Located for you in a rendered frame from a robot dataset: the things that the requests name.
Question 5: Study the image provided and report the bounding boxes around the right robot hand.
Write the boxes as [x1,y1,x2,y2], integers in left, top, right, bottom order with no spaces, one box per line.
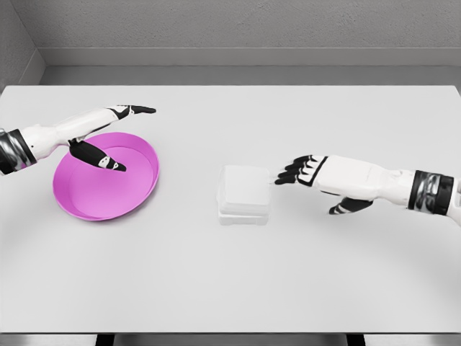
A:
[274,154,385,216]

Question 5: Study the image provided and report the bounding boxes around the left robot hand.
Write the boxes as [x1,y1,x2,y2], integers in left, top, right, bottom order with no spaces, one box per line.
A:
[54,104,157,173]

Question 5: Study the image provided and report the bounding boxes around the white lidded box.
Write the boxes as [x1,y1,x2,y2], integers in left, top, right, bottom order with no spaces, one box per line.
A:
[217,164,272,228]

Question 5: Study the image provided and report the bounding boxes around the pink round plate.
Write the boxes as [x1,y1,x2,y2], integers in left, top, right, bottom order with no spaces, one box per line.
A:
[52,131,161,222]

